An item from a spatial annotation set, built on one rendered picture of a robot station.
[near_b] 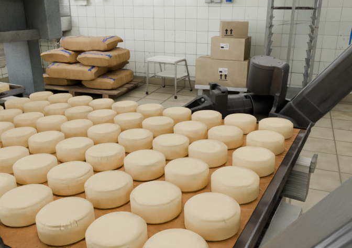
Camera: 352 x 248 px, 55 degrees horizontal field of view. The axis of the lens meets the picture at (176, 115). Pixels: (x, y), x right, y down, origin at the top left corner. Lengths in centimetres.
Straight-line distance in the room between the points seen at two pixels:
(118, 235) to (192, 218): 6
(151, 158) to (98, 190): 9
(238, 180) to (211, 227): 8
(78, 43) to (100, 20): 86
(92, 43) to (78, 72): 40
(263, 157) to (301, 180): 14
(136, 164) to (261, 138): 17
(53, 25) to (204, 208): 80
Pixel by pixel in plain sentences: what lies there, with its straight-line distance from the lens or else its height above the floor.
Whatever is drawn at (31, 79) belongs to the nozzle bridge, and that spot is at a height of 89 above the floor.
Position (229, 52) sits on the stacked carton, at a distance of 397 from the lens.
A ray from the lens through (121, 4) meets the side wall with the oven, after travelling 488.
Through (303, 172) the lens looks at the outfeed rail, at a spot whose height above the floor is 89.
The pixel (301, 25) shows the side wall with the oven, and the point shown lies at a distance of 426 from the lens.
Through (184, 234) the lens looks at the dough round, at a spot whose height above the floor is 95.
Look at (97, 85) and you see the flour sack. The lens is 414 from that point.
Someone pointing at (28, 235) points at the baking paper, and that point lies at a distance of 35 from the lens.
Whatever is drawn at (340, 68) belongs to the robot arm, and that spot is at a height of 102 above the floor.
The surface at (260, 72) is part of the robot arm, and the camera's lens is 64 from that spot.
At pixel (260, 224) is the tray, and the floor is 94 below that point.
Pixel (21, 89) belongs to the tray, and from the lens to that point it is 94.
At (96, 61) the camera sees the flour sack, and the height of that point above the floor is 45.
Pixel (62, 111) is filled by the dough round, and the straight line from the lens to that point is 66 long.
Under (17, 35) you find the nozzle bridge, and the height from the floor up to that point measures 103.
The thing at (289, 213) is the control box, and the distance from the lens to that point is 52.
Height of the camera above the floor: 112
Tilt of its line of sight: 19 degrees down
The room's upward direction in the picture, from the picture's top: straight up
